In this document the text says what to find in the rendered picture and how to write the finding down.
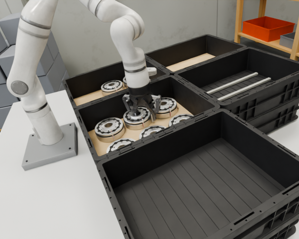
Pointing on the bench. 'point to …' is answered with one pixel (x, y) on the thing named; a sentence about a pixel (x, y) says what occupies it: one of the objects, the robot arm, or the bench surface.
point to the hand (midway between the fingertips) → (144, 117)
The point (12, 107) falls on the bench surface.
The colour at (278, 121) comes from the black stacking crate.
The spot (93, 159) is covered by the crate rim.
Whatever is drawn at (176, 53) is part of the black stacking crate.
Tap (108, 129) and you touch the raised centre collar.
